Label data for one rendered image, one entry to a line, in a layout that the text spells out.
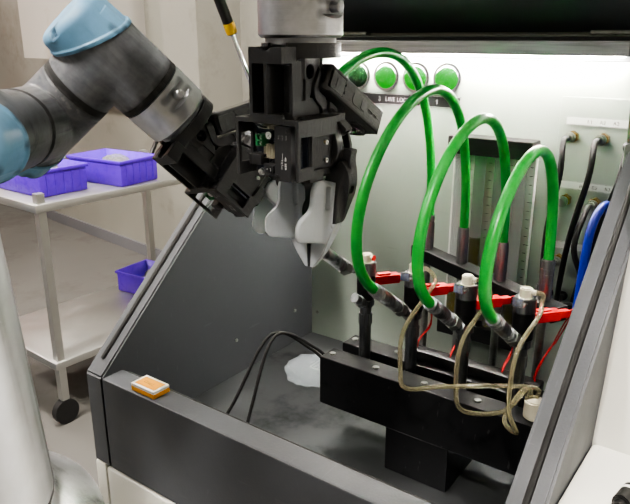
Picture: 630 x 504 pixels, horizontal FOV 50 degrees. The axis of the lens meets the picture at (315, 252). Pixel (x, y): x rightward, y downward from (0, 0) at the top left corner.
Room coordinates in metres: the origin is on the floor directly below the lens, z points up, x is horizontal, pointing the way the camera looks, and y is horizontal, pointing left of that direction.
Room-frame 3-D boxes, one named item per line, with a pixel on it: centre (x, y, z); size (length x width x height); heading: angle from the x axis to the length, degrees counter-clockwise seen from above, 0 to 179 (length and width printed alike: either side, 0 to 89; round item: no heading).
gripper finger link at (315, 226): (0.61, 0.00, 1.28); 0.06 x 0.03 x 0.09; 144
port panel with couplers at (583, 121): (1.01, -0.43, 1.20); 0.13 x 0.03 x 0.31; 54
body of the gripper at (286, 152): (0.61, 0.02, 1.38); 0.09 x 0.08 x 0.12; 144
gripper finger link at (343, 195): (0.62, -0.02, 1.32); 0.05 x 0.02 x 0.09; 54
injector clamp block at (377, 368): (0.87, -0.17, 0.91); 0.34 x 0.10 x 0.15; 54
